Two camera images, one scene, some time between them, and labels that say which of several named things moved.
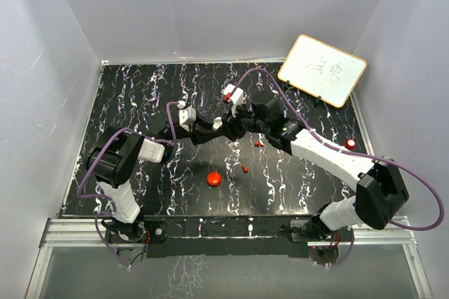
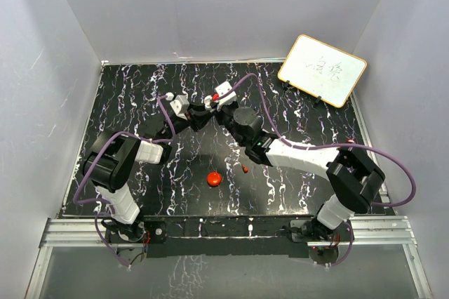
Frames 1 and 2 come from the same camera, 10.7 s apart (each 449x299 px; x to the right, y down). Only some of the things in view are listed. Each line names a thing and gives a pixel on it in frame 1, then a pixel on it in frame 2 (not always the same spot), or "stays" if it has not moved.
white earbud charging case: x=217 y=123 -> x=207 y=102
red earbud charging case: x=214 y=178 stays
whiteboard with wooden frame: x=323 y=70 stays
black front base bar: x=229 y=236 stays
